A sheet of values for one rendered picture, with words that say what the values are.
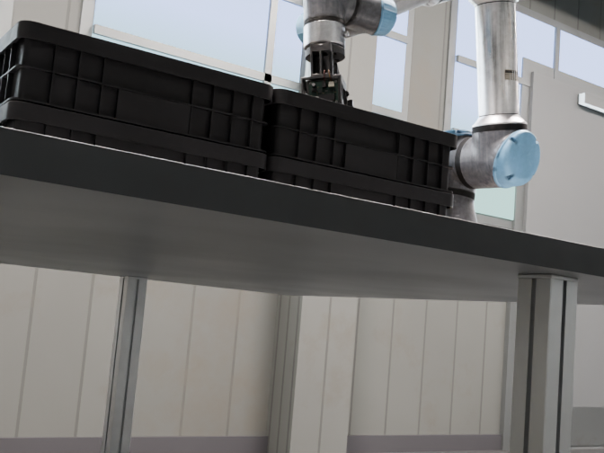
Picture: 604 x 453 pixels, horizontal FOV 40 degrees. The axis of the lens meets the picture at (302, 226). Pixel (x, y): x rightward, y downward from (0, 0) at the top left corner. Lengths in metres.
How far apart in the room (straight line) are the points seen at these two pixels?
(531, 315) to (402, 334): 2.95
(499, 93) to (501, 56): 0.08
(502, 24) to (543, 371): 0.86
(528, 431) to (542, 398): 0.06
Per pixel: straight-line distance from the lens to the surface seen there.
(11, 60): 1.22
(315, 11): 1.52
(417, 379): 4.25
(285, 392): 3.61
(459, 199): 1.86
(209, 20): 3.66
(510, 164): 1.76
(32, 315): 3.23
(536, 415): 1.22
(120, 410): 2.40
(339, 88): 1.45
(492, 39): 1.83
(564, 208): 5.03
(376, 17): 1.59
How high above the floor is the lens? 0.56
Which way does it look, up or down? 7 degrees up
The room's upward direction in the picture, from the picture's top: 5 degrees clockwise
